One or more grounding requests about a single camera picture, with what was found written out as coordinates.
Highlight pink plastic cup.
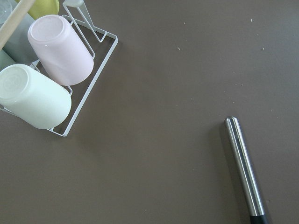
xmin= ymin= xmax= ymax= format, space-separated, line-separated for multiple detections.
xmin=28 ymin=14 xmax=94 ymax=86

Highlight grey plastic cup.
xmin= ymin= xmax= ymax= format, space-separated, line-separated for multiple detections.
xmin=4 ymin=14 xmax=38 ymax=65

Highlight yellow plastic cup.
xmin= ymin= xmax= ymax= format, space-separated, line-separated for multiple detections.
xmin=24 ymin=0 xmax=60 ymax=20

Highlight steel muddler black tip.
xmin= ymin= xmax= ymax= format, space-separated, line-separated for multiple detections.
xmin=225 ymin=116 xmax=269 ymax=224

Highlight wooden rack handle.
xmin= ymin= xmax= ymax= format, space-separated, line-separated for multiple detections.
xmin=0 ymin=0 xmax=35 ymax=49

